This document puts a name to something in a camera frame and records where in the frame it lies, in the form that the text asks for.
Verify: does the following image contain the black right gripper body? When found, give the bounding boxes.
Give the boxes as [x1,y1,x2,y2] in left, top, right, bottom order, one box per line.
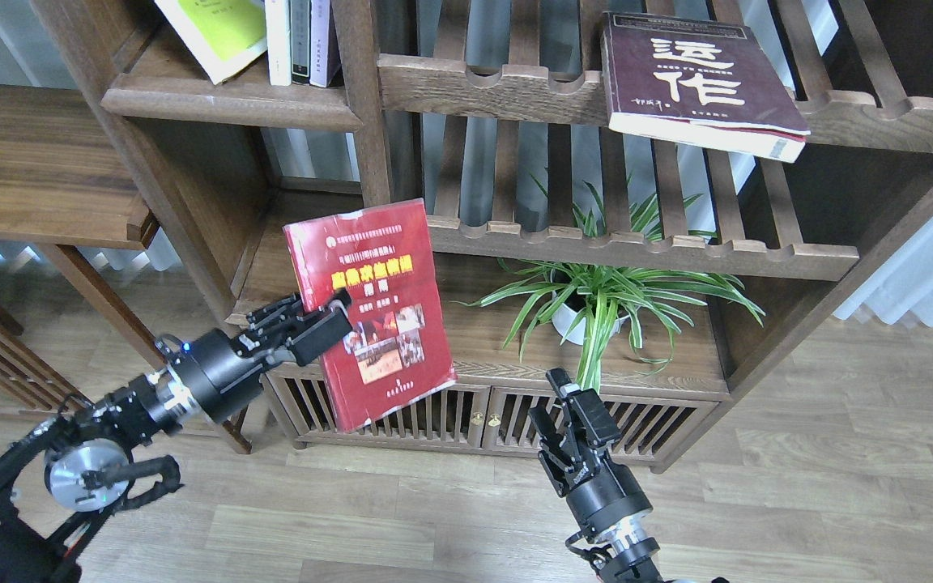
[539,389,652,539]

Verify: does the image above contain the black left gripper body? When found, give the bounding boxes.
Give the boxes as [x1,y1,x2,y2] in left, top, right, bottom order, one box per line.
[158,296,351,427]

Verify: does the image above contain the red paperback book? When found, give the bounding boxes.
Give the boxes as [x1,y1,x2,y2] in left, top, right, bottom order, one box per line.
[283,198,457,432]

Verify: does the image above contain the yellow green book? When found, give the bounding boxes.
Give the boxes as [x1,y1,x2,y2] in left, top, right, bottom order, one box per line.
[155,1,267,85]

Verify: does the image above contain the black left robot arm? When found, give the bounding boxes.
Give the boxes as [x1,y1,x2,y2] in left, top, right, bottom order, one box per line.
[0,291,352,582]

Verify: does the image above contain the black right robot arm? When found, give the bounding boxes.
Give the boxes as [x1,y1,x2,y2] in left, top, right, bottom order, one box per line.
[529,368,662,582]

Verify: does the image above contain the white plant pot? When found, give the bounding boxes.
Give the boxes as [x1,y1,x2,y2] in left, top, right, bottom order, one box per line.
[552,291,598,346]

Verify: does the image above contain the green spider plant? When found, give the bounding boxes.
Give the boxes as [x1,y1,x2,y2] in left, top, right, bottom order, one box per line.
[457,168,768,445]

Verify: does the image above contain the wooden bookshelf unit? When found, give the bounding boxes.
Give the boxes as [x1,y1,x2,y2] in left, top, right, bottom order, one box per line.
[32,1,933,472]

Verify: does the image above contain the wooden side table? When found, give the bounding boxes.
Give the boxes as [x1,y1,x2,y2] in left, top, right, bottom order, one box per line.
[0,80,256,453]

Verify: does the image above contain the lilac upright book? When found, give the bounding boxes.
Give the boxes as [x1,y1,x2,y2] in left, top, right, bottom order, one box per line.
[309,0,341,87]

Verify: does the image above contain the dark grey upright book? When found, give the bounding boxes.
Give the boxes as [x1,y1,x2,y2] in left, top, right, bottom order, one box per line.
[289,0,311,84]

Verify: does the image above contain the white upright book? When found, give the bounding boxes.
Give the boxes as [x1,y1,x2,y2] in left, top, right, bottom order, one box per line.
[264,0,292,87]

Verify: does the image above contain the dark maroon large book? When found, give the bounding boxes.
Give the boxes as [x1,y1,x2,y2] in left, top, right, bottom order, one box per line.
[601,11,811,163]

